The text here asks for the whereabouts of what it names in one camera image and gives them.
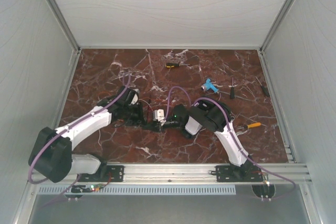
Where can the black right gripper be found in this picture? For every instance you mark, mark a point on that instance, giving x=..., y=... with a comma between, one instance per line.
x=154, y=126

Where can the orange handled screwdriver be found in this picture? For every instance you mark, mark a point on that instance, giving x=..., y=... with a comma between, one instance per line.
x=249, y=126

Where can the aluminium front rail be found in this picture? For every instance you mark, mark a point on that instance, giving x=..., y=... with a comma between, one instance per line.
x=200, y=174

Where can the black precision screwdriver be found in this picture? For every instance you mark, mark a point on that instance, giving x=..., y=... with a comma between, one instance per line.
x=264, y=89

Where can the black handled small screwdriver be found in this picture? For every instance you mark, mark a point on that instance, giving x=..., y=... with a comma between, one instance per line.
x=232, y=92

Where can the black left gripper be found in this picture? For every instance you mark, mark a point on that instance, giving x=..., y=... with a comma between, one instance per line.
x=139, y=119

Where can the blue plastic tool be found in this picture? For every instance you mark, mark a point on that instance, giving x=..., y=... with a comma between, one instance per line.
x=208, y=85

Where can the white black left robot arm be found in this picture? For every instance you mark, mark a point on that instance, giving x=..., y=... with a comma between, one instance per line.
x=52, y=155

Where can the grey slotted cable duct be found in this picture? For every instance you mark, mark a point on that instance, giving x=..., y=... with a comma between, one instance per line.
x=114, y=189

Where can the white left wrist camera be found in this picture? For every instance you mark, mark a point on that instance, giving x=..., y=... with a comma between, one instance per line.
x=133, y=96

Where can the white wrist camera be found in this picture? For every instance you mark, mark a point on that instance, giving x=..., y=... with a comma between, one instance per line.
x=159, y=116
x=133, y=96

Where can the yellow black screwdriver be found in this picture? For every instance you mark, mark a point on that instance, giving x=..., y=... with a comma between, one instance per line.
x=174, y=65

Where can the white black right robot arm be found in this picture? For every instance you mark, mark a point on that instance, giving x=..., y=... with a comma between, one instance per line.
x=213, y=116

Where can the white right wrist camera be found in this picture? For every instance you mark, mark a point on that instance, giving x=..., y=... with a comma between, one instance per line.
x=159, y=116

